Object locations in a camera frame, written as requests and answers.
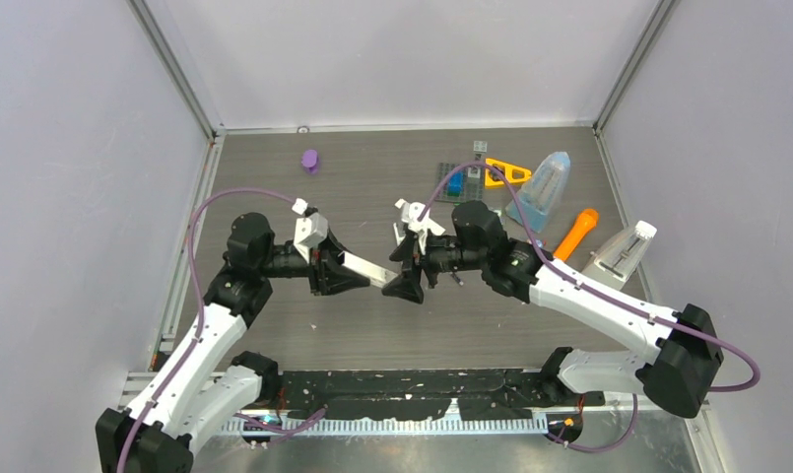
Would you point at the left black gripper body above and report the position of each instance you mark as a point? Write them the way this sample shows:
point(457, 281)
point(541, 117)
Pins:
point(317, 264)

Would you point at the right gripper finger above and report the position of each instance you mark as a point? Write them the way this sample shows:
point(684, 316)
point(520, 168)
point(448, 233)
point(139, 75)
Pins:
point(403, 250)
point(406, 286)

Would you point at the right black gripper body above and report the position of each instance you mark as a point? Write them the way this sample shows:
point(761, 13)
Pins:
point(442, 255)

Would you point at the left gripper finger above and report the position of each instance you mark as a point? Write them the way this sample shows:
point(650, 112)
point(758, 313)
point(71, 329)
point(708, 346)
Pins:
point(334, 281)
point(331, 247)

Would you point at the slim white remote control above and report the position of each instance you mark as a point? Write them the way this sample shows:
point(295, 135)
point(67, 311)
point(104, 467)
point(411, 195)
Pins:
point(377, 275)

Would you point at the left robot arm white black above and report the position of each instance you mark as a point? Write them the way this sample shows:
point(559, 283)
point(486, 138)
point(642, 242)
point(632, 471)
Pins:
point(164, 427)

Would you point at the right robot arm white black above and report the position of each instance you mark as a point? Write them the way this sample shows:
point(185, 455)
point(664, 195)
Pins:
point(669, 356)

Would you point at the blue lego brick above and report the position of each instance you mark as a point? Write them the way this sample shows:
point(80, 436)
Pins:
point(455, 185)

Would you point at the grey lego baseplate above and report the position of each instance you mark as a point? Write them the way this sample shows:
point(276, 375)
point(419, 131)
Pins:
point(465, 185)

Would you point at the grey lego piece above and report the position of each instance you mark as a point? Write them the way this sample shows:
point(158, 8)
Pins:
point(479, 149)

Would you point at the purple plastic toy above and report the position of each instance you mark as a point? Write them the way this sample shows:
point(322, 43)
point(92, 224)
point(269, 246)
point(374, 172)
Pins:
point(310, 161)

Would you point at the yellow triangle toy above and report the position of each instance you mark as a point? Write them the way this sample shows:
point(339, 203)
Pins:
point(514, 174)

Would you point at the orange toy microphone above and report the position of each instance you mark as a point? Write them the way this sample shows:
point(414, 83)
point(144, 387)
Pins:
point(585, 222)

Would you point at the white metronome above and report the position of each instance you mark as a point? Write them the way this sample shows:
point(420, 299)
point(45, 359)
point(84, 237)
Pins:
point(616, 260)

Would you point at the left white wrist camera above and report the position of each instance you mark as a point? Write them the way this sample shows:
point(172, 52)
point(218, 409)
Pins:
point(311, 227)

